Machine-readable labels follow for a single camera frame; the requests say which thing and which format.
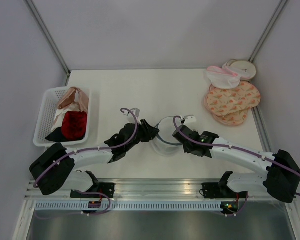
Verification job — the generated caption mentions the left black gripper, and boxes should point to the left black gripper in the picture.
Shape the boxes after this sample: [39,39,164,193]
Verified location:
[125,119,160,152]

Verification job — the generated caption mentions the white mesh laundry bag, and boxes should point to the white mesh laundry bag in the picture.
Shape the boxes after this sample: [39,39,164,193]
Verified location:
[150,116,182,157]

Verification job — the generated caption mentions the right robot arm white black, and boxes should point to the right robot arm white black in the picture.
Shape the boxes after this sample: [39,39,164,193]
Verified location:
[173,125,300,203]

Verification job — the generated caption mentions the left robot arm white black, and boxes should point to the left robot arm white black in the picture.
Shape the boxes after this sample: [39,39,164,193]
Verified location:
[29,119,160,198]

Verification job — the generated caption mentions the floral orange laundry bag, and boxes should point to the floral orange laundry bag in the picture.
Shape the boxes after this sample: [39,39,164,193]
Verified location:
[202,81,261,127]

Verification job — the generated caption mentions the white pink-trim mesh bag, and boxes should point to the white pink-trim mesh bag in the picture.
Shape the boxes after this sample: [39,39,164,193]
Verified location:
[205,66,241,90]

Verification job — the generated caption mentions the red bra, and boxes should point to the red bra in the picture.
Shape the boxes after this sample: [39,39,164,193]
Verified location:
[61,111,88,142]

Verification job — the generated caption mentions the pink beige bra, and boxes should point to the pink beige bra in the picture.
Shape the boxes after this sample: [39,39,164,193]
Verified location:
[57,87,89,113]

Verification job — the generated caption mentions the beige round laundry bag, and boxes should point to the beige round laundry bag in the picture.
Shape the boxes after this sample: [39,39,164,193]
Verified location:
[222,59,257,81]

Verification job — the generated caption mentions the white cloth in basket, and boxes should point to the white cloth in basket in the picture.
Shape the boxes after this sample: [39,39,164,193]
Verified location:
[50,103,80,133]

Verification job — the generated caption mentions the black garment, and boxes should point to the black garment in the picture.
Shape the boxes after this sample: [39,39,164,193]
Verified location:
[45,127,86,143]

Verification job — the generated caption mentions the white plastic basket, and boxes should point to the white plastic basket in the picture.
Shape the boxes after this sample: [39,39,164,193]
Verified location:
[33,86,92,148]

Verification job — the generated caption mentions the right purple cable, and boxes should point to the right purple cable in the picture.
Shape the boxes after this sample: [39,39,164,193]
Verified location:
[172,115,300,198]

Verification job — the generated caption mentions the purple cable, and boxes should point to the purple cable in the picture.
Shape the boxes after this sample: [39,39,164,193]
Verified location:
[32,107,138,189]
[172,115,300,198]

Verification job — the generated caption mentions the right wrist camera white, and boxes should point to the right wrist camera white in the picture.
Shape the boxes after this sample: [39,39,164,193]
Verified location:
[181,115,197,125]

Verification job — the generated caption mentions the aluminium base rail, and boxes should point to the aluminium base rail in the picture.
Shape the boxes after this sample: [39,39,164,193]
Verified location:
[26,178,297,201]

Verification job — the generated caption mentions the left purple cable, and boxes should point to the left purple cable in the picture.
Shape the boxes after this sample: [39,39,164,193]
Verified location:
[32,107,138,189]

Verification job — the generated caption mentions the white slotted cable duct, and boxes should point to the white slotted cable duct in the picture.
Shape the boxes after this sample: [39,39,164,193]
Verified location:
[35,200,222,212]

